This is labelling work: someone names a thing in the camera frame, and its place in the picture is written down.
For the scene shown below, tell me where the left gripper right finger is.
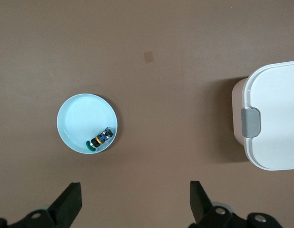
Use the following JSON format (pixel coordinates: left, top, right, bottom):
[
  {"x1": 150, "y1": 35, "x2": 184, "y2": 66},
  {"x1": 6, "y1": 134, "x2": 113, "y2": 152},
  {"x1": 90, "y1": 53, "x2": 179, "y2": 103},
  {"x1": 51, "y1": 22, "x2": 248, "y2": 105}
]
[{"x1": 187, "y1": 180, "x2": 284, "y2": 228}]

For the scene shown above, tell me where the green push-button switch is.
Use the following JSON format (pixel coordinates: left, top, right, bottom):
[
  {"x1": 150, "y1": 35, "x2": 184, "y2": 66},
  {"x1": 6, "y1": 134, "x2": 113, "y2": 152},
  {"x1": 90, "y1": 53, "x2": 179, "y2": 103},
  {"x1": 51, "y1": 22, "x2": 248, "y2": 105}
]
[{"x1": 86, "y1": 127, "x2": 114, "y2": 152}]

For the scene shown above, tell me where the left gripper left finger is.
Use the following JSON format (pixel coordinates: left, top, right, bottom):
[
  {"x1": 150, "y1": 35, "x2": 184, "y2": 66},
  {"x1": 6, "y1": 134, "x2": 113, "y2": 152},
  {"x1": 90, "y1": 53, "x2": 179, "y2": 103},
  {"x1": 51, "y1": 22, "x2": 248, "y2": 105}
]
[{"x1": 0, "y1": 182, "x2": 83, "y2": 228}]

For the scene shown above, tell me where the white lidded lunch box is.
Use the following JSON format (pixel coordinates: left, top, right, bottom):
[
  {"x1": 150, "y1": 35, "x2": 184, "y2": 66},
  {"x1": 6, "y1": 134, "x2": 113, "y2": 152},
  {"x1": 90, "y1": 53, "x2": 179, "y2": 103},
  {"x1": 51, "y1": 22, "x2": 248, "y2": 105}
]
[{"x1": 231, "y1": 60, "x2": 294, "y2": 171}]

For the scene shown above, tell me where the light blue round plate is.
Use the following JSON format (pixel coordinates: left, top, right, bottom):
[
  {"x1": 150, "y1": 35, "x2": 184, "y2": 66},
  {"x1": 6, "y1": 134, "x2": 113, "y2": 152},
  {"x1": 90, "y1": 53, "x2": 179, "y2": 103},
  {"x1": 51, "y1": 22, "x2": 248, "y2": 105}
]
[{"x1": 57, "y1": 94, "x2": 118, "y2": 154}]

